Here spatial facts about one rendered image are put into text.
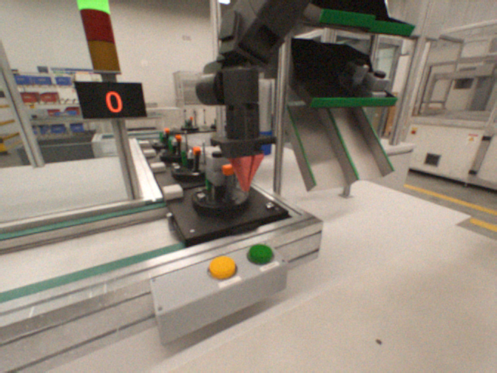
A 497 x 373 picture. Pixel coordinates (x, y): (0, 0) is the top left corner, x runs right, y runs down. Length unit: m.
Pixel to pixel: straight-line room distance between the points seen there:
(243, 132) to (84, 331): 0.37
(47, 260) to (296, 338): 0.49
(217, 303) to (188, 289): 0.05
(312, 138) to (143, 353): 0.61
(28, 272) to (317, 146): 0.70
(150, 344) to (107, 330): 0.07
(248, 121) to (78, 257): 0.43
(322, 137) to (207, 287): 0.53
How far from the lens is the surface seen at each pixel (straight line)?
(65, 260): 0.59
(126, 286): 0.40
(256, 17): 0.38
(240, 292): 0.38
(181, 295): 0.35
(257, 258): 0.38
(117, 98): 0.57
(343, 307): 0.49
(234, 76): 0.38
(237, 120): 0.38
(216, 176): 0.51
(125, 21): 11.31
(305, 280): 0.52
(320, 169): 0.64
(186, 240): 0.44
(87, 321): 0.43
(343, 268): 0.57
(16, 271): 0.61
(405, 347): 0.49
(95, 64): 0.59
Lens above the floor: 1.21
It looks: 23 degrees down
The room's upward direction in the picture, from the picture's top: straight up
